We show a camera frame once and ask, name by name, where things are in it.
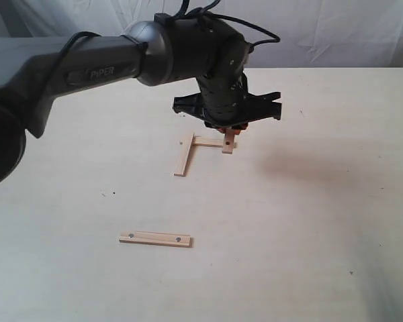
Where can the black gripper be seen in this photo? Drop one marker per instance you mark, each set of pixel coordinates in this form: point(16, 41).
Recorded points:
point(223, 104)

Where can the wood strip with holes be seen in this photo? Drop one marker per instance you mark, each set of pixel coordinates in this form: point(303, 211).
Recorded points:
point(156, 239)
point(228, 142)

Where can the plain wood strip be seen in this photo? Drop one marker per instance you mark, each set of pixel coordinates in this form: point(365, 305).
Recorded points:
point(186, 145)
point(207, 142)

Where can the wood strip with holes bottom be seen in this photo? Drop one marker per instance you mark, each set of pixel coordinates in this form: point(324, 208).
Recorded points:
point(156, 239)

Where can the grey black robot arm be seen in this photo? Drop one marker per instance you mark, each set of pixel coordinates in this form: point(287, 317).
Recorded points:
point(34, 72)

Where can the plain wood strip top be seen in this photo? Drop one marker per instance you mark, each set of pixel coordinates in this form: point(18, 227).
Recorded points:
point(207, 142)

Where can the white backdrop cloth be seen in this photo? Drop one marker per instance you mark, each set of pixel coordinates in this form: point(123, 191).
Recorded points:
point(313, 33)

